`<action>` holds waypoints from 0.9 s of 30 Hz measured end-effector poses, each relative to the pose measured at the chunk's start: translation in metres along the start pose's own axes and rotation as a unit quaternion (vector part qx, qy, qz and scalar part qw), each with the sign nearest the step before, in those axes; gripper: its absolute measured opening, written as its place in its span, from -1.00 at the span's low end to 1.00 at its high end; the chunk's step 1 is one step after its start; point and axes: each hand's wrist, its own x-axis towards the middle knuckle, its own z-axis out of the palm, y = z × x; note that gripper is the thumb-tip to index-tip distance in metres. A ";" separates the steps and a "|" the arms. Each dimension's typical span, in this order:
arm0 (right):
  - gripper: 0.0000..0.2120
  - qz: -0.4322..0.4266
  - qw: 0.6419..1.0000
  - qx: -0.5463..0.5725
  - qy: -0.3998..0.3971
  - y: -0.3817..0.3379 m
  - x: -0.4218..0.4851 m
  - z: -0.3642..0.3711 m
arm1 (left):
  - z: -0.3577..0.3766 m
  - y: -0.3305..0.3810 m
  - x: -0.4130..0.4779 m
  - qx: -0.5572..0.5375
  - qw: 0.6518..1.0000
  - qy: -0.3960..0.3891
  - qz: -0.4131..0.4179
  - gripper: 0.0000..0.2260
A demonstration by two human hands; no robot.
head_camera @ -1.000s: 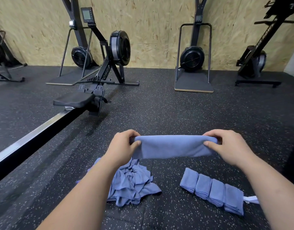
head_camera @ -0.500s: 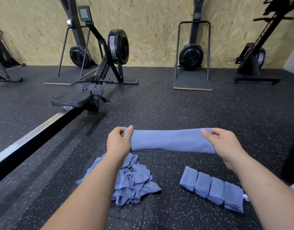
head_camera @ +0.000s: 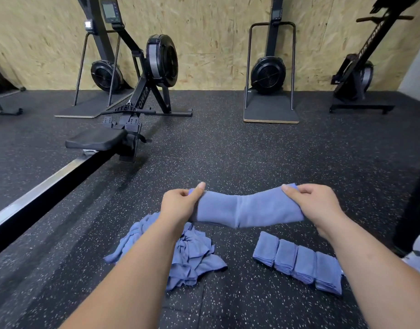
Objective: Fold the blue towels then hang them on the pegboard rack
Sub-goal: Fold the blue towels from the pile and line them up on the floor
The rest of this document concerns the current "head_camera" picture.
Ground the black printed punching bag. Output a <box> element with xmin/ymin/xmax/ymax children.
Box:
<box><xmin>394</xmin><ymin>168</ymin><xmax>420</xmax><ymax>254</ymax></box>

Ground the white perforated metal rack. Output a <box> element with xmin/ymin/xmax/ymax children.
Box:
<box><xmin>402</xmin><ymin>226</ymin><xmax>420</xmax><ymax>280</ymax></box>

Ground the blue towel pile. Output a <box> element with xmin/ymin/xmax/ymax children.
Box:
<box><xmin>104</xmin><ymin>212</ymin><xmax>228</xmax><ymax>292</ymax></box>

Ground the black upright exercise machine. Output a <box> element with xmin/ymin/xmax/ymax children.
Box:
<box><xmin>329</xmin><ymin>0</ymin><xmax>420</xmax><ymax>115</ymax></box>

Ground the person's left hand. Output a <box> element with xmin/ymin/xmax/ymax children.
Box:
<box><xmin>158</xmin><ymin>181</ymin><xmax>207</xmax><ymax>233</ymax></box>

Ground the person's right hand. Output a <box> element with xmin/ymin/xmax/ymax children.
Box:
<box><xmin>282</xmin><ymin>183</ymin><xmax>348</xmax><ymax>237</ymax></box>

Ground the person's left forearm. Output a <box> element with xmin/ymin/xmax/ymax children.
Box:
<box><xmin>59</xmin><ymin>219</ymin><xmax>197</xmax><ymax>329</ymax></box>

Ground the black rowing machine with rail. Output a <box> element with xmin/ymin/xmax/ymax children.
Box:
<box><xmin>0</xmin><ymin>0</ymin><xmax>194</xmax><ymax>261</ymax></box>

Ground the blue towel with wave print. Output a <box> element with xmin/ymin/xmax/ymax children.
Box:
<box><xmin>314</xmin><ymin>251</ymin><xmax>344</xmax><ymax>296</ymax></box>
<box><xmin>189</xmin><ymin>183</ymin><xmax>305</xmax><ymax>229</ymax></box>

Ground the person's right forearm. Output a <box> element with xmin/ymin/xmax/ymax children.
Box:
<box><xmin>320</xmin><ymin>214</ymin><xmax>420</xmax><ymax>329</ymax></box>

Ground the plain blue towel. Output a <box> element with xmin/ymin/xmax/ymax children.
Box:
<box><xmin>273</xmin><ymin>238</ymin><xmax>299</xmax><ymax>276</ymax></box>
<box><xmin>293</xmin><ymin>244</ymin><xmax>319</xmax><ymax>285</ymax></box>

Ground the black ski trainer wooden-edged platform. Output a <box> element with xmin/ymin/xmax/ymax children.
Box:
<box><xmin>243</xmin><ymin>0</ymin><xmax>300</xmax><ymax>125</ymax></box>

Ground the black ski trainer grey platform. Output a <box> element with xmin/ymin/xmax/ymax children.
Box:
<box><xmin>54</xmin><ymin>0</ymin><xmax>137</xmax><ymax>119</ymax></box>

